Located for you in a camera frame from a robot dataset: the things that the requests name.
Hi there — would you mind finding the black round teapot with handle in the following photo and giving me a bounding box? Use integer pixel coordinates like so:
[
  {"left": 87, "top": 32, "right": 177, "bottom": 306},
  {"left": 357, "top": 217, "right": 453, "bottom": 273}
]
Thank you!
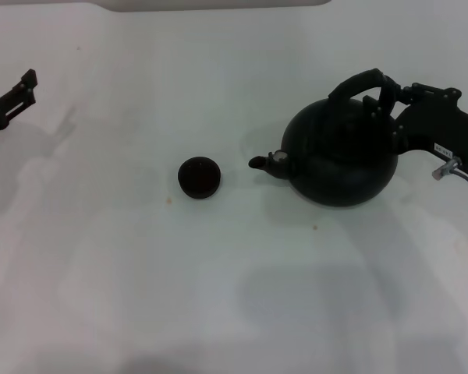
[{"left": 248, "top": 68, "right": 399, "bottom": 208}]

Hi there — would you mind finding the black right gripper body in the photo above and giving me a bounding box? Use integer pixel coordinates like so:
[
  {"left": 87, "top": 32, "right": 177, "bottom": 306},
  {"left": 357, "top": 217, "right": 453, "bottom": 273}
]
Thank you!
[{"left": 392, "top": 100, "right": 468, "bottom": 177}]

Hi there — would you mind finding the small black teacup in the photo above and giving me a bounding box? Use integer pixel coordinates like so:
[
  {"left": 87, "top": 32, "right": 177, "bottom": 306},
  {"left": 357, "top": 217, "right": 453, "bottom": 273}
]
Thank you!
[{"left": 177, "top": 155, "right": 222, "bottom": 201}]

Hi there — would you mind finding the right wrist cable with plug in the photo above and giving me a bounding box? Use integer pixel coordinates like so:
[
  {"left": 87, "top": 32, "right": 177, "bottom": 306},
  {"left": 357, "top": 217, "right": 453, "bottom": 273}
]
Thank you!
[{"left": 431, "top": 155, "right": 468, "bottom": 189}]

